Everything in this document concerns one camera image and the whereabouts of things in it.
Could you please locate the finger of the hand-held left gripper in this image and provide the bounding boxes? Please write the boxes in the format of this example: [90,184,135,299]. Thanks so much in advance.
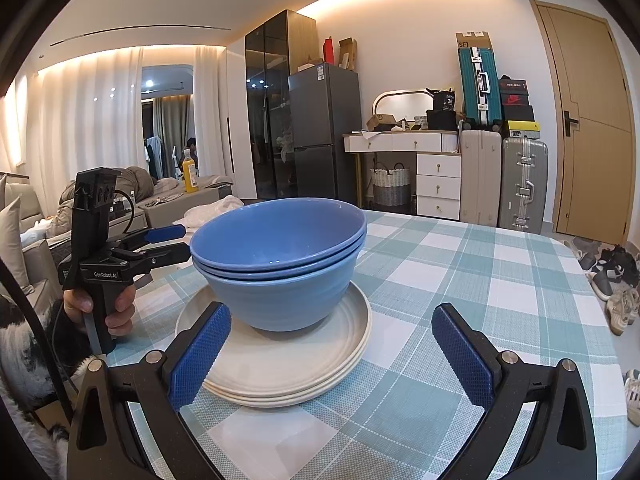
[115,225,187,251]
[125,244,193,273]

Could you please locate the white plastic bag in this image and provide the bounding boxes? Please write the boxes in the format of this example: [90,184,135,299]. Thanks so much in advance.
[182,196,244,231]

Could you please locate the pile of assorted shoes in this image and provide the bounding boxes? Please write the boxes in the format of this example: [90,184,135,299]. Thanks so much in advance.
[570,236,640,337]

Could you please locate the cream ribbed plate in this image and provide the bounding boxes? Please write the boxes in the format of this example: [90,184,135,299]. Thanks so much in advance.
[202,340,371,408]
[200,330,373,401]
[175,280,373,393]

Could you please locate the wooden door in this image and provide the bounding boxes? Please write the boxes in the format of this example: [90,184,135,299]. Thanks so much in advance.
[529,0,636,246]

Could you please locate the green checked tablecloth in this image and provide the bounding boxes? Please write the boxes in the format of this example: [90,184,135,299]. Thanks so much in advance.
[107,207,633,480]

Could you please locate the grey sofa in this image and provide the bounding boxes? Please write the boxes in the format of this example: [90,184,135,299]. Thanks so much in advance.
[0,172,236,311]

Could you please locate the black case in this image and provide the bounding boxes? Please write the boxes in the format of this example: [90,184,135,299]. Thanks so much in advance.
[426,109,459,132]

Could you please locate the white tall cabinet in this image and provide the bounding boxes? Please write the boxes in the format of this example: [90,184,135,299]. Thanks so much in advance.
[225,45,258,201]

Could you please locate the white drawer chest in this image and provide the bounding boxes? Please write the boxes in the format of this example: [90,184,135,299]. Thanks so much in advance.
[416,152,462,221]

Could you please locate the grey refrigerator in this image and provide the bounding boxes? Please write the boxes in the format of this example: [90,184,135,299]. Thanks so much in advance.
[287,62,362,208]

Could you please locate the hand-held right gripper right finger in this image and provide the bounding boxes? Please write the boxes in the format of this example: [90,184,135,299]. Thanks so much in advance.
[431,302,598,480]

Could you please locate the white green sneaker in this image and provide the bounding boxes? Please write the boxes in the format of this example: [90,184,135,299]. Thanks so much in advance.
[622,368,640,427]

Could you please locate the teal suitcase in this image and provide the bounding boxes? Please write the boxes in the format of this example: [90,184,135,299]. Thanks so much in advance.
[457,46,502,128]

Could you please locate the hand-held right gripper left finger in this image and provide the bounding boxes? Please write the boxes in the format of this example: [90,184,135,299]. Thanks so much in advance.
[66,301,233,480]

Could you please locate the white sheer curtain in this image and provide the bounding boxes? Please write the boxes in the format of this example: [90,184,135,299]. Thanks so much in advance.
[192,45,231,181]
[15,45,146,201]

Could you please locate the rounded vanity mirror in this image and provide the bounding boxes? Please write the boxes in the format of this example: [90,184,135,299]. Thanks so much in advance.
[374,89,436,118]

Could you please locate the dark glass cabinet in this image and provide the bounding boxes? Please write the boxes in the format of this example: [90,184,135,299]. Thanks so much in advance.
[244,9,318,201]

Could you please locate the beige padded coat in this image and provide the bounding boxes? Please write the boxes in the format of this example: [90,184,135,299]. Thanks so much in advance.
[60,166,156,206]

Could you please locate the grey curtain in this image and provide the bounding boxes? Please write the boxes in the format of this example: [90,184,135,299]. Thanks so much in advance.
[152,95,193,181]

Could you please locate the person's fuzzy clothing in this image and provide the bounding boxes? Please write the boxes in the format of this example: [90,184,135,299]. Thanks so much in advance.
[0,292,71,480]

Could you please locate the person's left forearm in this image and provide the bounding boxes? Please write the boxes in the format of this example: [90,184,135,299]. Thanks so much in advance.
[42,310,103,381]

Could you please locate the white vanity desk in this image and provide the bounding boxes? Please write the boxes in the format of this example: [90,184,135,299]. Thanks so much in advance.
[342,129,461,211]

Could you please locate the silver suitcase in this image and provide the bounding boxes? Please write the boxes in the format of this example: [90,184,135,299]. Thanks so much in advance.
[498,136,549,235]

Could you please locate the orange juice bottle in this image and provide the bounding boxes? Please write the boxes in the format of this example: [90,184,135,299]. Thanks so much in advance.
[181,149,199,192]

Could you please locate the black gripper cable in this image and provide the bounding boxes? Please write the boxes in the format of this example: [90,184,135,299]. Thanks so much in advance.
[0,187,136,426]

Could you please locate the flat cardboard box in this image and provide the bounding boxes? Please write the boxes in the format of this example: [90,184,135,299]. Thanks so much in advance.
[338,37,358,72]

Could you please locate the woven laundry basket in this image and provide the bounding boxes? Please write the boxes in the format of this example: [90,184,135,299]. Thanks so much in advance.
[370,162,412,207]

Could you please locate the open cardboard box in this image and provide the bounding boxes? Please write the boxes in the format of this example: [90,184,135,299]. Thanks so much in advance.
[366,112,399,132]

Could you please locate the beige suitcase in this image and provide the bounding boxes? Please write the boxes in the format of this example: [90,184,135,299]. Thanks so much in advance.
[459,129,502,228]

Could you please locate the person's left hand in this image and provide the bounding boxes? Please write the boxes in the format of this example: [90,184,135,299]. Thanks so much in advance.
[62,287,137,338]

